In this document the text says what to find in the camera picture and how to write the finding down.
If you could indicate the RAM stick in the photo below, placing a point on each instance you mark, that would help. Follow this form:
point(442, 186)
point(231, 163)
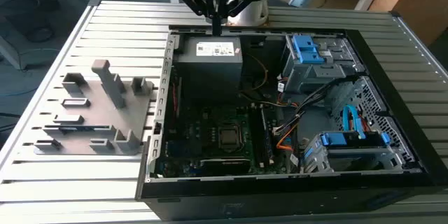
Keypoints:
point(75, 129)
point(268, 140)

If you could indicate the grey power supply unit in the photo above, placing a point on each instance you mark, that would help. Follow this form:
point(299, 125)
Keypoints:
point(210, 72)

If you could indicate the grey metal drive cage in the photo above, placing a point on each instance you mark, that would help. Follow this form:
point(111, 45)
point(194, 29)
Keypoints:
point(322, 74)
point(360, 153)

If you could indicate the wooden cabinet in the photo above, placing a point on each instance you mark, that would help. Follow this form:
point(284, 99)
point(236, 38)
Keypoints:
point(420, 3)

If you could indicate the green motherboard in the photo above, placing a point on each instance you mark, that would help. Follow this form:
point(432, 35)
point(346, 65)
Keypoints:
point(196, 129)

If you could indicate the CPU socket with silver CPU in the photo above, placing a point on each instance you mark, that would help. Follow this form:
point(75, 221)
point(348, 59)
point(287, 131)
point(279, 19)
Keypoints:
point(230, 137)

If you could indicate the grey parts rack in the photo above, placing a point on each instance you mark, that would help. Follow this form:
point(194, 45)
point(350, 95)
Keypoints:
point(95, 119)

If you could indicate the blue carrier with black disk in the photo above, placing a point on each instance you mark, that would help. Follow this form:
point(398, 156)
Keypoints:
point(338, 138)

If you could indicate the black graphics card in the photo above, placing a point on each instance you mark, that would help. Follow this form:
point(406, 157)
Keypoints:
point(224, 165)

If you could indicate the black open PC case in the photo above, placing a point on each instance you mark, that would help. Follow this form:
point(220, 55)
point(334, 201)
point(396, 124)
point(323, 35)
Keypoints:
point(280, 203)

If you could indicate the white table frame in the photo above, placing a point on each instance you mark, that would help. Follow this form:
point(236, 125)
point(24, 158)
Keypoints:
point(14, 56)

